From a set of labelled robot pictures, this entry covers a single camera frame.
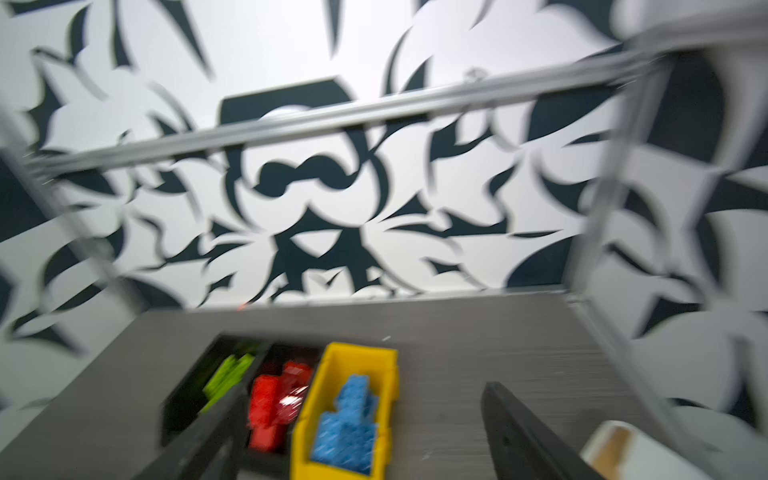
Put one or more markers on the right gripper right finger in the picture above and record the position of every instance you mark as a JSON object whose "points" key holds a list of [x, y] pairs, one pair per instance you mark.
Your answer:
{"points": [[521, 445]]}

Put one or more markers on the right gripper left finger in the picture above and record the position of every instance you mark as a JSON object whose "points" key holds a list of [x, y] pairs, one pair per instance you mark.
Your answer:
{"points": [[211, 448]]}

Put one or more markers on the green lego bottom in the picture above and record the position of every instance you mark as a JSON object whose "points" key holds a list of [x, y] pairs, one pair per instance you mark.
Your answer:
{"points": [[229, 373]]}

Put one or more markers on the blue lego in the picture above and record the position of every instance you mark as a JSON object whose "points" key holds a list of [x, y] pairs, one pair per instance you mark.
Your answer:
{"points": [[356, 404], [344, 445]]}

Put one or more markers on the red arch lego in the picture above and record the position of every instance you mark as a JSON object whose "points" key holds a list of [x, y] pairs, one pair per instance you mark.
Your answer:
{"points": [[293, 388]]}

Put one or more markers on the black bin left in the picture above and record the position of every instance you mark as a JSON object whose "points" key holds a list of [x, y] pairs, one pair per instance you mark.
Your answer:
{"points": [[180, 408]]}

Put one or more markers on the white tissue box wooden lid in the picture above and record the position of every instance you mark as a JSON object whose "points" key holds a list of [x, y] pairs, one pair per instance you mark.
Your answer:
{"points": [[619, 450]]}

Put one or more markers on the yellow bin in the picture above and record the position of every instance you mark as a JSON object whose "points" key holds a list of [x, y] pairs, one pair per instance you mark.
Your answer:
{"points": [[338, 362]]}

